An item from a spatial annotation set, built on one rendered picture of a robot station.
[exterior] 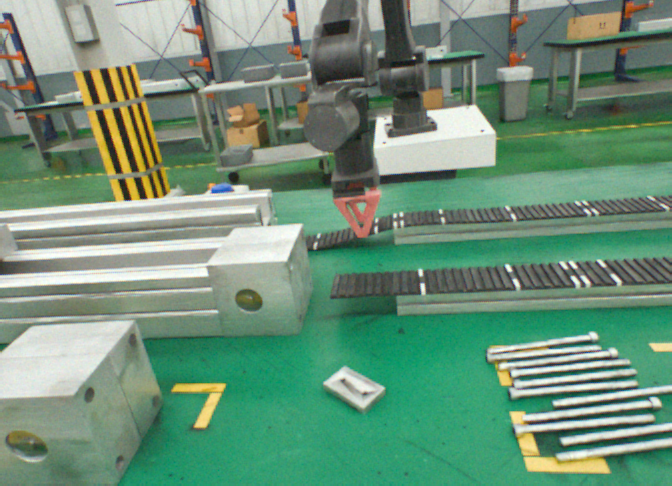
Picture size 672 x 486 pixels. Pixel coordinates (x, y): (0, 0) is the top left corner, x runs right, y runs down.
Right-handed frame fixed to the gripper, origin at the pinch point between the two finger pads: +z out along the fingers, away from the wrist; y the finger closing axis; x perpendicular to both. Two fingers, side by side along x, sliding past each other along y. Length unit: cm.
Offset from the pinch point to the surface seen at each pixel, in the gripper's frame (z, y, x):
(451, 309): 2.6, 21.1, 10.2
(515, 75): 39, -462, 154
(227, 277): -5.4, 23.4, -13.5
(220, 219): -5.1, 4.2, -20.7
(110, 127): 8, -262, -200
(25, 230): -7, 3, -53
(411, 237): 2.2, 2.0, 7.3
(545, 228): 2.7, 2.5, 26.6
